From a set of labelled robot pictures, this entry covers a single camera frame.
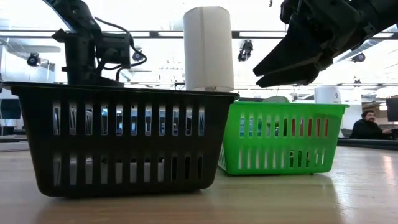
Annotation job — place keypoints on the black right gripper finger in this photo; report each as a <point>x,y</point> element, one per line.
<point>292,77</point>
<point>295,53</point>

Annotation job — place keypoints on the pink USB charger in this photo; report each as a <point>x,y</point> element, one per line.
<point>309,127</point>

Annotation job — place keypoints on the teal white USB charger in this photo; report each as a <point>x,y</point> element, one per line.
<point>250,127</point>

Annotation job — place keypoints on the white digital clock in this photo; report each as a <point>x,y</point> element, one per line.
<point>133,171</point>

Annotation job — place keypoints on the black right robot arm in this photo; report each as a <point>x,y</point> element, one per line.
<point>385,15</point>

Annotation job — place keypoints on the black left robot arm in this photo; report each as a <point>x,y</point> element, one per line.
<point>74,14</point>

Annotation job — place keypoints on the white cylindrical device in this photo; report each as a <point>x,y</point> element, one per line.
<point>327,94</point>

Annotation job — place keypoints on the black ceiling spotlight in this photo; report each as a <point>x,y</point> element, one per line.
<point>359,57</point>
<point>137,56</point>
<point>33,59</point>
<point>245,50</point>

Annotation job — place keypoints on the green plastic basket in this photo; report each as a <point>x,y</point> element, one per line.
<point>280,144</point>

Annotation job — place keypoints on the white shade wooden base lamp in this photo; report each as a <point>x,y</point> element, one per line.
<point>208,46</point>

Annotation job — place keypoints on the person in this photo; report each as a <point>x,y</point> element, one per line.
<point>367,129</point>

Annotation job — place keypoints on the black plastic basket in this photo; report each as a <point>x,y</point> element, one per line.
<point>124,146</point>

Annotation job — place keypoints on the black computer monitor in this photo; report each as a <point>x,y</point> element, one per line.
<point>392,109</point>

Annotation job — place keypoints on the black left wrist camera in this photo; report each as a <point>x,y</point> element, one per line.
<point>113,49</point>

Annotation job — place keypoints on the black ceiling light rail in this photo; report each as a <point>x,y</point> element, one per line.
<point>242,34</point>

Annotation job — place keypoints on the black aluminium table frame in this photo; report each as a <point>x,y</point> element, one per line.
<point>363,144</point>

